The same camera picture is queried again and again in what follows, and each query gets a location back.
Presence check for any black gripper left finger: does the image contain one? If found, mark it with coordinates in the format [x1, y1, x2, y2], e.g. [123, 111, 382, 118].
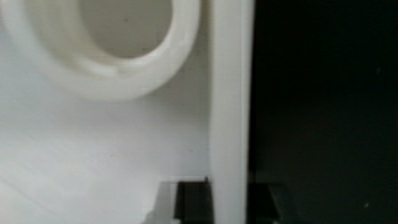
[174, 179, 213, 224]

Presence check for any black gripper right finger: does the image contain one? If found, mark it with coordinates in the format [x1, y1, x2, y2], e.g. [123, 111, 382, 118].
[247, 183, 304, 224]

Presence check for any white square tabletop part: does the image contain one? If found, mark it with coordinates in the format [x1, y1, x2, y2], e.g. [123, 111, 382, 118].
[0, 0, 254, 224]

